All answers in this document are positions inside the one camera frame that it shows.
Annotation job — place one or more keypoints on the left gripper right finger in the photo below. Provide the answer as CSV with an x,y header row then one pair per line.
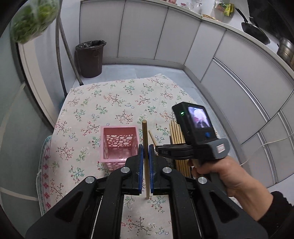
x,y
164,180

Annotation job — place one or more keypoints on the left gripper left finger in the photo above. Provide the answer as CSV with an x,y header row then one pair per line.
x,y
128,179

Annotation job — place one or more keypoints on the black sleeve right forearm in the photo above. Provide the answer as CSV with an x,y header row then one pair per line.
x,y
278,220

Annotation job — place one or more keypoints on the person's right hand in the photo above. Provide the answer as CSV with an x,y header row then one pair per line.
x,y
253,196

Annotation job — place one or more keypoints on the bamboo chopstick bundle on table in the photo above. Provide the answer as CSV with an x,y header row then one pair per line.
x,y
176,138

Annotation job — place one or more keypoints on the pink perforated plastic basket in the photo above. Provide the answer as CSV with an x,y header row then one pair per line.
x,y
117,144

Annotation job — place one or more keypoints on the loose bamboo chopstick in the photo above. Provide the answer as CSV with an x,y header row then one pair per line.
x,y
152,138

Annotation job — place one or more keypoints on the floral tablecloth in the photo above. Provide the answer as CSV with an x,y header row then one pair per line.
x,y
99,127

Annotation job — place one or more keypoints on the black frying pan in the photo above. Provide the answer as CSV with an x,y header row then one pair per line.
x,y
253,30

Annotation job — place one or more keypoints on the steel pot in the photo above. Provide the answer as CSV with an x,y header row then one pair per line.
x,y
285,51

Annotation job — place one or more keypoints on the brown trash bin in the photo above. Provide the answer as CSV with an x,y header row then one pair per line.
x,y
89,58

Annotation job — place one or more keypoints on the metal mop poles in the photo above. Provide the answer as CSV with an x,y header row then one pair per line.
x,y
59,31

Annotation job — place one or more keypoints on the bag of green vegetables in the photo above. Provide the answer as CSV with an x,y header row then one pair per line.
x,y
33,18

